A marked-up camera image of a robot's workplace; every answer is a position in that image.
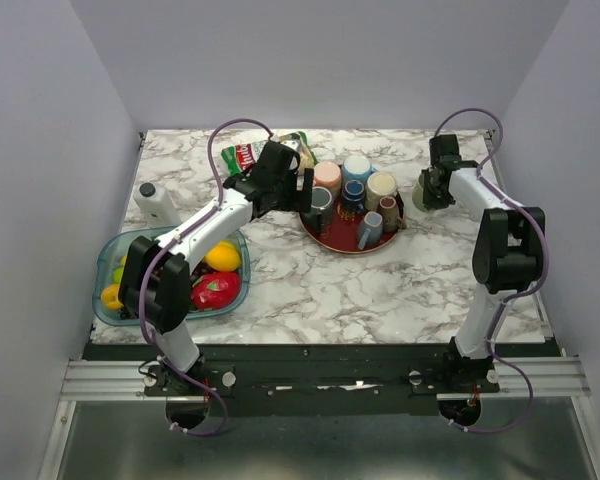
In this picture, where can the white bottle black cap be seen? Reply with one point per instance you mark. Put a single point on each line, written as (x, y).
(156, 205)

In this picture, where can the yellow orange pepper toy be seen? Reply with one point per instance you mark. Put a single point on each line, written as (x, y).
(110, 297)

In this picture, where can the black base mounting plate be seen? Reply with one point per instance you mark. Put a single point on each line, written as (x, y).
(241, 381)

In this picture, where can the pink mug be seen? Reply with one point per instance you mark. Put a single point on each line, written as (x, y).
(327, 174)

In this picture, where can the green lime toy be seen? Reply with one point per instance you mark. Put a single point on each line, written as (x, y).
(117, 275)

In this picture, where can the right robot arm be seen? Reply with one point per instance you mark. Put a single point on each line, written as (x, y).
(509, 257)

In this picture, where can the yellow lemon toy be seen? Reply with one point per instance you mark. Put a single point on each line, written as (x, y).
(223, 257)

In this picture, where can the red dragon fruit toy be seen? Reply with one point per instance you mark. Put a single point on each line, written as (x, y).
(215, 291)

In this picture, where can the clear blue fruit container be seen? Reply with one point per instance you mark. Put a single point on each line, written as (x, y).
(113, 255)

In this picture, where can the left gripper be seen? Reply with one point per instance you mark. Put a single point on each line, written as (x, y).
(298, 200)

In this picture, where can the brown striped stoneware mug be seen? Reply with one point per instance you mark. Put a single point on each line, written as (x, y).
(392, 219)

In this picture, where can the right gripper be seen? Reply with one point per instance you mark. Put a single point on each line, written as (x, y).
(430, 201)

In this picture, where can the aluminium frame rail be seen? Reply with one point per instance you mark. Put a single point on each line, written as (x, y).
(121, 381)

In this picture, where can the cream mug black handle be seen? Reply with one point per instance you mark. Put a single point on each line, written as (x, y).
(378, 186)

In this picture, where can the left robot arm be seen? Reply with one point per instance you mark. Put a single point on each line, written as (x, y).
(156, 279)

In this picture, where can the grey-blue textured mug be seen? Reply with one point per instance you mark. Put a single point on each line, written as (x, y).
(369, 231)

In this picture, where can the green chips bag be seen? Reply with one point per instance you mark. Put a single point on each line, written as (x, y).
(239, 157)

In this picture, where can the dark teal mug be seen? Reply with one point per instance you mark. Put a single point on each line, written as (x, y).
(320, 216)

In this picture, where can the round red lacquer tray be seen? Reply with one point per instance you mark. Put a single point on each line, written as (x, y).
(340, 236)

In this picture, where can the light blue mug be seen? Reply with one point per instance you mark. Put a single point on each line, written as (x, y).
(357, 167)

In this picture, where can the light green mug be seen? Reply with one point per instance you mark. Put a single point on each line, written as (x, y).
(418, 194)

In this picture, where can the dark blue glazed mug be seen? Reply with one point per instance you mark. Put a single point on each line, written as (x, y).
(352, 197)

